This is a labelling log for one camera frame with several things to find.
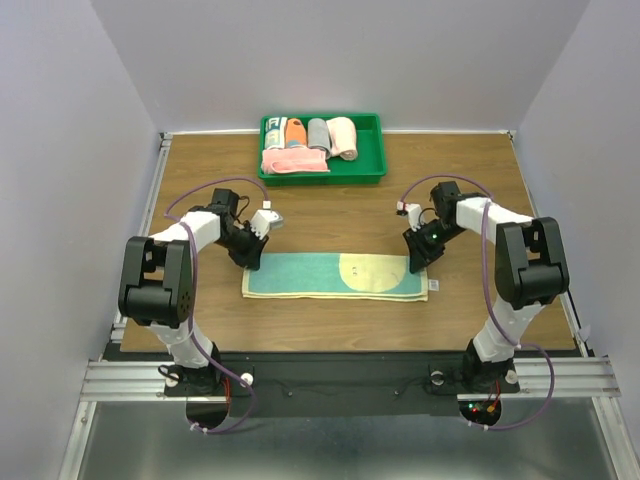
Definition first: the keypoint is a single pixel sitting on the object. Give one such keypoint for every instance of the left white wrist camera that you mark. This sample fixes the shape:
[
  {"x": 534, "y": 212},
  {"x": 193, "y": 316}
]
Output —
[{"x": 265, "y": 219}]

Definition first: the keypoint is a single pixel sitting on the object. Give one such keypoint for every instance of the pink towel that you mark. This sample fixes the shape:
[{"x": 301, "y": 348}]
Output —
[
  {"x": 295, "y": 160},
  {"x": 343, "y": 137}
]

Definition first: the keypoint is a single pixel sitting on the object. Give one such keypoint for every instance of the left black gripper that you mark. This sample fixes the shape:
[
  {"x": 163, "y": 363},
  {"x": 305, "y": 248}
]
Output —
[{"x": 251, "y": 259}]

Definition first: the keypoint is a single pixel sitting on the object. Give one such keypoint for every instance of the grey rolled towel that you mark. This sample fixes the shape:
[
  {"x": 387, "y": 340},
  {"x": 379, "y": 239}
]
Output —
[{"x": 318, "y": 136}]

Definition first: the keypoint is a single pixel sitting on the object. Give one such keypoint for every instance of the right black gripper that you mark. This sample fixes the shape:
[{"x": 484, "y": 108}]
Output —
[{"x": 420, "y": 254}]

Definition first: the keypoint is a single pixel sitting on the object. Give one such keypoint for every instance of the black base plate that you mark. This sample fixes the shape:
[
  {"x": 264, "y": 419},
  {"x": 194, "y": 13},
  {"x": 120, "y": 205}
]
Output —
[{"x": 255, "y": 381}]

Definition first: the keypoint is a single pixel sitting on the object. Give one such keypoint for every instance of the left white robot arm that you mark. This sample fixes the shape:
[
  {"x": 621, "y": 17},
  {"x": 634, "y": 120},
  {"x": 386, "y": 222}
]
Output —
[{"x": 159, "y": 278}]

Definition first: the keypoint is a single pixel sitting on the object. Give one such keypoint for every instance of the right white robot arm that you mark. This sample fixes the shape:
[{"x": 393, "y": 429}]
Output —
[{"x": 524, "y": 274}]

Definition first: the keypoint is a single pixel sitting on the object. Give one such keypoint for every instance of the aluminium frame rail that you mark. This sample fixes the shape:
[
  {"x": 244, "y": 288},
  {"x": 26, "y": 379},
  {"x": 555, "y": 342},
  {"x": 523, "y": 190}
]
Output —
[{"x": 558, "y": 378}]

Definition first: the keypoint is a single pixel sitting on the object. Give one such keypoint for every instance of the white green rolled towel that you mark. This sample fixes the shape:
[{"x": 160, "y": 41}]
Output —
[{"x": 275, "y": 133}]

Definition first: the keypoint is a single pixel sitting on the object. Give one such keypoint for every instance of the yellow green towel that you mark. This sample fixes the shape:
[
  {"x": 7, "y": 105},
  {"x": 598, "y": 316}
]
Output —
[{"x": 337, "y": 276}]

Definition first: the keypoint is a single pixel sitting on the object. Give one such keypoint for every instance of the green plastic tray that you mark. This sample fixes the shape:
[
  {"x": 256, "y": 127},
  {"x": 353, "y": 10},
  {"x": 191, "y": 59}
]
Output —
[{"x": 367, "y": 169}]

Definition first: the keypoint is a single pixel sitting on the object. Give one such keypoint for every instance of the pink rolled towel in tray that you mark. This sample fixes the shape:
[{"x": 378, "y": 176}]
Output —
[{"x": 295, "y": 160}]

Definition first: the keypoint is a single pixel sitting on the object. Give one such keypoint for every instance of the orange rolled towel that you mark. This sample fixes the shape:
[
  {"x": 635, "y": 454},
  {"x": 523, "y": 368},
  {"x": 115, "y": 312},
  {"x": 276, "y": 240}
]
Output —
[{"x": 295, "y": 134}]

